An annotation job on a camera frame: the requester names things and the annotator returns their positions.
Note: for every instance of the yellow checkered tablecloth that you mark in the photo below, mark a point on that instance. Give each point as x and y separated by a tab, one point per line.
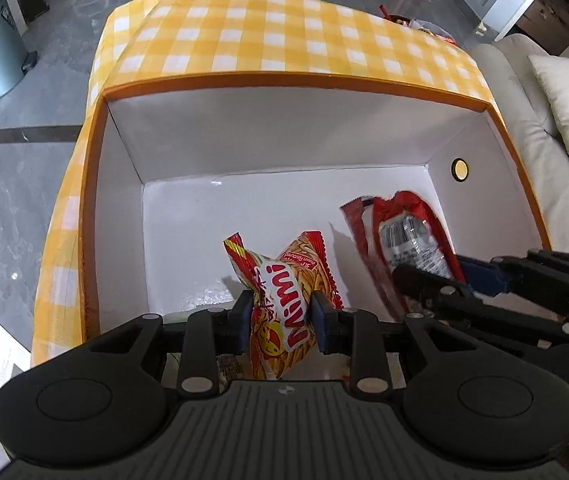
149	40

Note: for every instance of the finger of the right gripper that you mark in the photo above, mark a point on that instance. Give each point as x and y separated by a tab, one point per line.
418	290
483	277

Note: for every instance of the orange cardboard box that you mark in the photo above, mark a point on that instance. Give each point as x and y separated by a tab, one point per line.
176	165

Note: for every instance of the beige sofa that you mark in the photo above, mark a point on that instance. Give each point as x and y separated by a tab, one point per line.
508	71

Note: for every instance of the red snack bags far edge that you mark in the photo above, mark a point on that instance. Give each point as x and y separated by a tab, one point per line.
422	26

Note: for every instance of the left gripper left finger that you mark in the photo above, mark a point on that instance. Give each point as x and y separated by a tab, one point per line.
211	333

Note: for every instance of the red Mimi snack bag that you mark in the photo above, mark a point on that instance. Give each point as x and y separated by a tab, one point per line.
280	335

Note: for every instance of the red biscuit snack packet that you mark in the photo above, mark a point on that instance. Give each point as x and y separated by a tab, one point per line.
399	230

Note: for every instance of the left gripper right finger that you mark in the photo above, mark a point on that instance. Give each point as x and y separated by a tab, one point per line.
357	335

